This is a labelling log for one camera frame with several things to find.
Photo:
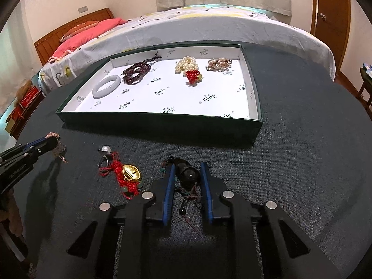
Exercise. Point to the pale jade bangle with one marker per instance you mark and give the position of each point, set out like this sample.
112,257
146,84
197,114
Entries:
97,93

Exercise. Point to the green shallow cardboard box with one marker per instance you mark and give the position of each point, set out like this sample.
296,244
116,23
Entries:
174,98

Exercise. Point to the pink floral pearl brooch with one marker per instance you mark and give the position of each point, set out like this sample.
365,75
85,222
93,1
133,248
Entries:
219,64

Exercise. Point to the small red gold charm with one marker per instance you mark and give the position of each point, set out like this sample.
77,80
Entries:
192,76

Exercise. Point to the pile of clothes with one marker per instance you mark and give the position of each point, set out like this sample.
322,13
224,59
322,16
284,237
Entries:
367,69

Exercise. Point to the white sheer curtain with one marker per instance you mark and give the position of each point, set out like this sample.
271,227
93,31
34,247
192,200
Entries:
14,64

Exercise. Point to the wooden headboard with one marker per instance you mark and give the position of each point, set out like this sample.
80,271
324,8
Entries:
46,46

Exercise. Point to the wall socket panel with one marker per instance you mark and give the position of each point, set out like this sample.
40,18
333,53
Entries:
82,9

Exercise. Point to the wooden nightstand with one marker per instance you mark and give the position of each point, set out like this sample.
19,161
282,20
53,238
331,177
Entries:
27,122

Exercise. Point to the pink quilt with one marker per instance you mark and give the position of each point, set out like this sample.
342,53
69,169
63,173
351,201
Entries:
87,36

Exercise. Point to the brown wooden door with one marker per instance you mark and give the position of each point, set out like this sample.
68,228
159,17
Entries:
331,11

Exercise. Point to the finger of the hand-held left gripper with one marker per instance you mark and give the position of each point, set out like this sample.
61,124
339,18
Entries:
46,148
26,147

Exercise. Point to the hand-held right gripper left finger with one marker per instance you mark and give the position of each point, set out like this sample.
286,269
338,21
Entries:
169,194

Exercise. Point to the beige box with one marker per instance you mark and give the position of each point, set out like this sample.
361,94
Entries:
11,124

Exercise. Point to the red brown pillow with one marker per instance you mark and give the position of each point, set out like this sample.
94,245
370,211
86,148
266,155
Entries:
78,29

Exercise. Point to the bed with patterned sheet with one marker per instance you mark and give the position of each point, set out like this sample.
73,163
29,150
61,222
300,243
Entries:
232,32

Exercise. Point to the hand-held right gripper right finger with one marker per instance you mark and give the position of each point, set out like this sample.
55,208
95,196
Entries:
205,194

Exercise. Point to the red gift box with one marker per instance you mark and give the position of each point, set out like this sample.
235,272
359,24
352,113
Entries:
29,97

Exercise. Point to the person's left forearm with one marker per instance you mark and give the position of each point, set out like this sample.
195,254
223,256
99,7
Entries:
13,212

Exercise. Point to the brown teddy bear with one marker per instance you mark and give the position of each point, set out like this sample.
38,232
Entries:
24,90

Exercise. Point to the wooden chair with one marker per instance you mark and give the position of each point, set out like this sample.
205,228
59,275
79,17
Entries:
366,93

